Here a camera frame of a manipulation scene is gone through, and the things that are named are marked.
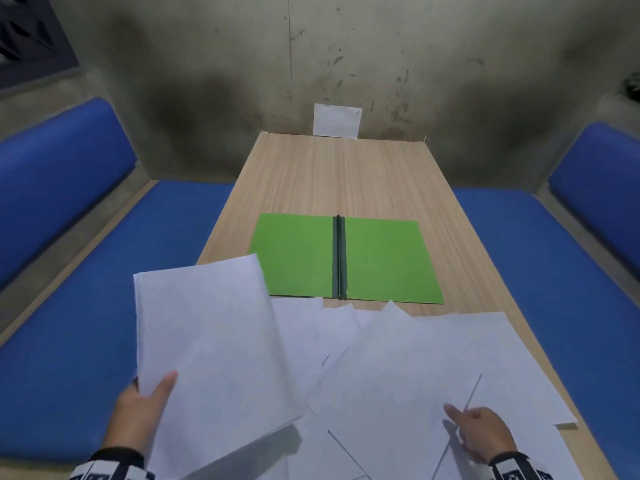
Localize person's right hand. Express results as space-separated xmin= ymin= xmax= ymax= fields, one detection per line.
xmin=443 ymin=403 xmax=519 ymax=466

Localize person's left hand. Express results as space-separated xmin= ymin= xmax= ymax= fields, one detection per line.
xmin=101 ymin=371 xmax=179 ymax=465

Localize white paper stack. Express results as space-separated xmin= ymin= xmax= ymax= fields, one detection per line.
xmin=133 ymin=254 xmax=307 ymax=480

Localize scattered loose white sheets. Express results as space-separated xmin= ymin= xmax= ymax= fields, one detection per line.
xmin=270 ymin=297 xmax=586 ymax=480

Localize blue bench seat cushion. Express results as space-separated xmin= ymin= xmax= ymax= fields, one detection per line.
xmin=452 ymin=187 xmax=640 ymax=480
xmin=0 ymin=181 xmax=236 ymax=466

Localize green open folder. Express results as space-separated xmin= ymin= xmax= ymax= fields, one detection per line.
xmin=248 ymin=213 xmax=445 ymax=305

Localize blue bench backrest cushion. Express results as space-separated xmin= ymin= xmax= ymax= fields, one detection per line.
xmin=547 ymin=121 xmax=640 ymax=281
xmin=0 ymin=97 xmax=139 ymax=291

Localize small white card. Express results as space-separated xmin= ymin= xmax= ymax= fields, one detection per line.
xmin=313 ymin=103 xmax=363 ymax=140

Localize dark framed window vent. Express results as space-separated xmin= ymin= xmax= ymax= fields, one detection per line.
xmin=0 ymin=0 xmax=82 ymax=91

